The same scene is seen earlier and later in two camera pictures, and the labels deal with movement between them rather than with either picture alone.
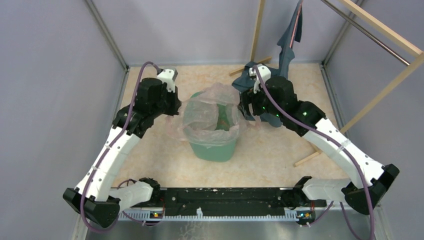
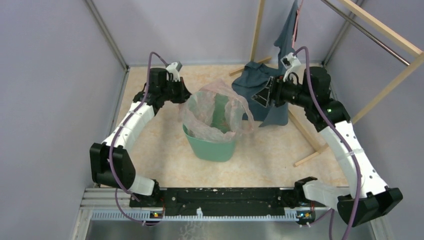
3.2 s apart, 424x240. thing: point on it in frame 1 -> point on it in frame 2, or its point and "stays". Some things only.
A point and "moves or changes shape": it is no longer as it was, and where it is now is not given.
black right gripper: (247, 97) -> (272, 91)
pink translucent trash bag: (197, 120) moves or changes shape
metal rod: (366, 31) stays
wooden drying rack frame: (407, 46) stays
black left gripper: (176, 103) -> (184, 94)
